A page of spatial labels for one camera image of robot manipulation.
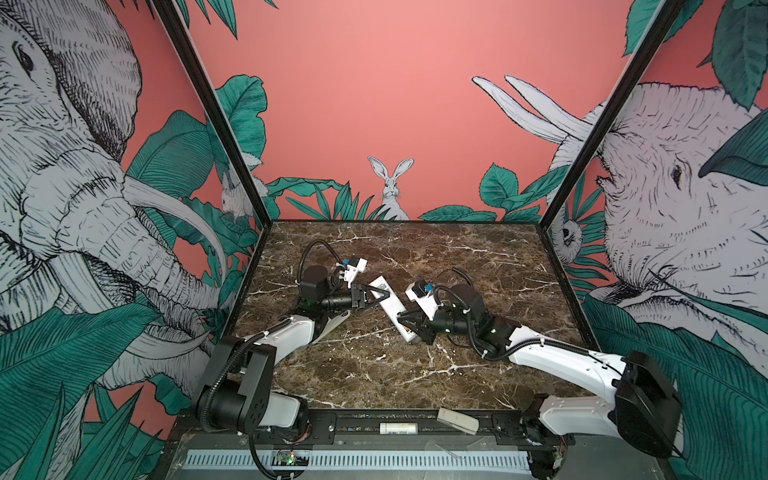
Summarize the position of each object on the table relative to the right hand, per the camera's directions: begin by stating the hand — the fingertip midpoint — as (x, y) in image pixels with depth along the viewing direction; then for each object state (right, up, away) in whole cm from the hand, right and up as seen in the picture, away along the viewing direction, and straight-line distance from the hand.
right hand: (398, 317), depth 73 cm
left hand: (-3, +5, +2) cm, 6 cm away
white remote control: (-1, +2, +3) cm, 4 cm away
